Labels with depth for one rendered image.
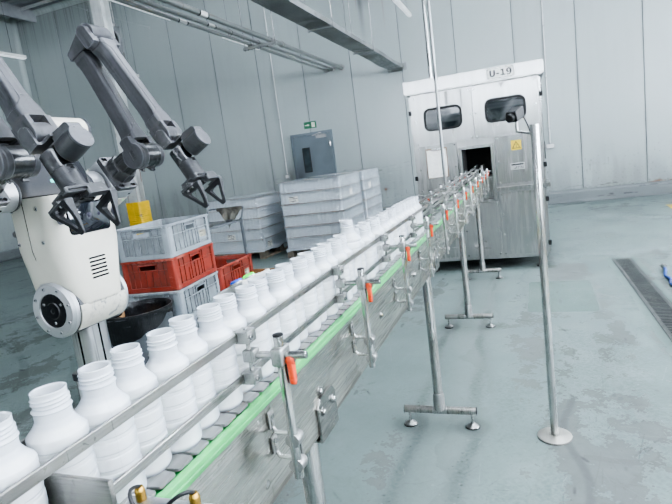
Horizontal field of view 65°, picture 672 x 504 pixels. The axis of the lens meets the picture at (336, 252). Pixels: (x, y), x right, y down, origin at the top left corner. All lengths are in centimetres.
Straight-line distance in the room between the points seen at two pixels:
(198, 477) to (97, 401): 18
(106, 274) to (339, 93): 1063
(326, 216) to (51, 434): 743
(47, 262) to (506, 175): 491
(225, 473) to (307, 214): 731
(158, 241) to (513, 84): 385
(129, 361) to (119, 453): 11
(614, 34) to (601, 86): 91
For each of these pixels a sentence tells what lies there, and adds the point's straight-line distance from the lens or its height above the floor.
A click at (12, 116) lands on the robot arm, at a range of 138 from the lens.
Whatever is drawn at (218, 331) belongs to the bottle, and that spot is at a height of 113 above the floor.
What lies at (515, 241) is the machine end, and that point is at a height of 29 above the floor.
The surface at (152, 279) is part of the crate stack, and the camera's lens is 374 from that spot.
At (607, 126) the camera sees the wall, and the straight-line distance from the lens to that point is 1145.
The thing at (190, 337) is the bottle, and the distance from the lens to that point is 80.
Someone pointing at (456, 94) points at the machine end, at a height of 189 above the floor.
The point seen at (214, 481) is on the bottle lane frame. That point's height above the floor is 95.
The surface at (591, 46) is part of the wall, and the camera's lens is 1152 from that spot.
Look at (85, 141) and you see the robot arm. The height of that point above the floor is 147.
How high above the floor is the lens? 136
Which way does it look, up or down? 9 degrees down
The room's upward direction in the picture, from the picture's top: 7 degrees counter-clockwise
